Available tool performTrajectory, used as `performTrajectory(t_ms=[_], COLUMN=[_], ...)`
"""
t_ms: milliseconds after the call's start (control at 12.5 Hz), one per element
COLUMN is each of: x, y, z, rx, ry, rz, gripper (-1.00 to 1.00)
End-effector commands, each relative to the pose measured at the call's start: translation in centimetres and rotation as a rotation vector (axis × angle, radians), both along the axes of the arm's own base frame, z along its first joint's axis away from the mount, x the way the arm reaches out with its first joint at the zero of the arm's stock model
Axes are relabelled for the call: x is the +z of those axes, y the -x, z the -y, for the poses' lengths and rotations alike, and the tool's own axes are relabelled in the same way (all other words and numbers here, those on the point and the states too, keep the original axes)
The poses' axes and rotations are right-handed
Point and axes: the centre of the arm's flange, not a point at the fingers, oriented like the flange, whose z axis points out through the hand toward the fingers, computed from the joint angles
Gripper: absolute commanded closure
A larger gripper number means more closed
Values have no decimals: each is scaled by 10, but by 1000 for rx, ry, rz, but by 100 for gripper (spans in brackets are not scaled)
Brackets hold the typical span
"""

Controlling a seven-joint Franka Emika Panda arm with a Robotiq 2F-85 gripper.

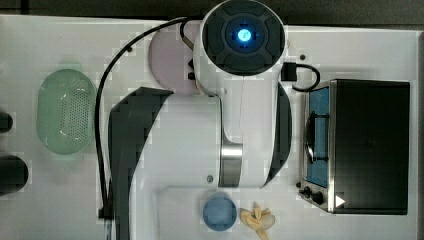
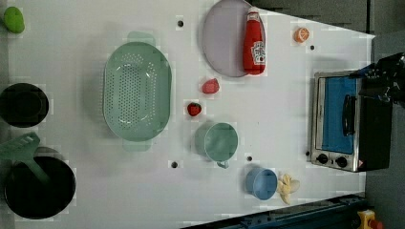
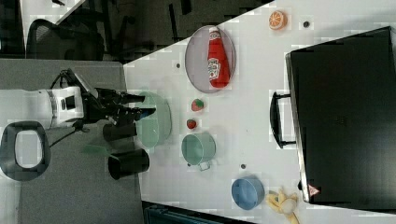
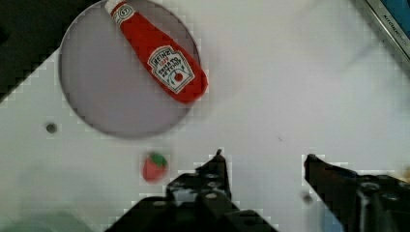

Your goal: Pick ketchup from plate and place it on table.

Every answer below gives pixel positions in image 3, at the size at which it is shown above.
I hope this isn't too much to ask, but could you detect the large black cup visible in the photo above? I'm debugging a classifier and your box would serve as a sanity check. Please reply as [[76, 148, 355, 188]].
[[107, 149, 149, 180]]

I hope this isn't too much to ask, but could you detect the red ketchup bottle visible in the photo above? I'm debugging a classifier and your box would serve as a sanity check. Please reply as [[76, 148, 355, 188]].
[[207, 27, 231, 89]]

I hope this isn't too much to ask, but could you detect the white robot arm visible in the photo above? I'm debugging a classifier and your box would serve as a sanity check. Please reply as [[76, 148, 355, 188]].
[[1, 87, 156, 182]]

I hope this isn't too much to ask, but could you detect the light red strawberry toy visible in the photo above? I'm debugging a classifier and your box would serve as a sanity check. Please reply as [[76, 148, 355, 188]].
[[191, 99, 205, 112]]

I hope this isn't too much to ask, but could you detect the black toaster oven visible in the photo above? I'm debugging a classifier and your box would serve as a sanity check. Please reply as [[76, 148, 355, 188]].
[[285, 26, 396, 214]]

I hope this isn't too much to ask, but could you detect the orange slice toy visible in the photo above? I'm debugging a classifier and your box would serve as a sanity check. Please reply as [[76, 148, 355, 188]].
[[269, 10, 288, 30]]

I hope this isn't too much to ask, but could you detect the small black cup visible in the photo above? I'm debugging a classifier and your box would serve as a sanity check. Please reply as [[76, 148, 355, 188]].
[[103, 124, 136, 142]]

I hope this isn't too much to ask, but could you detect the dark red strawberry toy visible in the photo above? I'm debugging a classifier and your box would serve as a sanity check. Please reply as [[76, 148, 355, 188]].
[[187, 119, 197, 130]]

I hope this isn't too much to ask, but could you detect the peeled banana toy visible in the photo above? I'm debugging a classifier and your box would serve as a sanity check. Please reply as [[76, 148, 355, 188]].
[[265, 189, 300, 224]]

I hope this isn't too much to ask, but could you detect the green plastic spatula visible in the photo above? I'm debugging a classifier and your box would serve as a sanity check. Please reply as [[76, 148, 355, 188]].
[[81, 145, 117, 160]]

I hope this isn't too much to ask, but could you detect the dark blue crate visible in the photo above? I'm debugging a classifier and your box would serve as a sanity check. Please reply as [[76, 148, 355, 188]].
[[144, 204, 250, 224]]

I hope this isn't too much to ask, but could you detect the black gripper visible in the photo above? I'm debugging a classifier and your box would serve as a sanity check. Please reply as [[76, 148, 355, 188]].
[[81, 88, 156, 125]]

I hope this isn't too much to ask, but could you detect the green metal mug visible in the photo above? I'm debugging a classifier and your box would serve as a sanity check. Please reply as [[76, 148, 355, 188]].
[[181, 132, 216, 172]]

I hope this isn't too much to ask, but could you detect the green perforated colander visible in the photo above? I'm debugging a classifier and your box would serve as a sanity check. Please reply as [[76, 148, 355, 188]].
[[135, 91, 172, 148]]

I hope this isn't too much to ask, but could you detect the blue cup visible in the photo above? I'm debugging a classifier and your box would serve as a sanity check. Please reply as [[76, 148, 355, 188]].
[[231, 175, 265, 210]]

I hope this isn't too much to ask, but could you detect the black office chair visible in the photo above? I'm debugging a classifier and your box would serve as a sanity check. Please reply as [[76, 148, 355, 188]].
[[25, 19, 105, 61]]

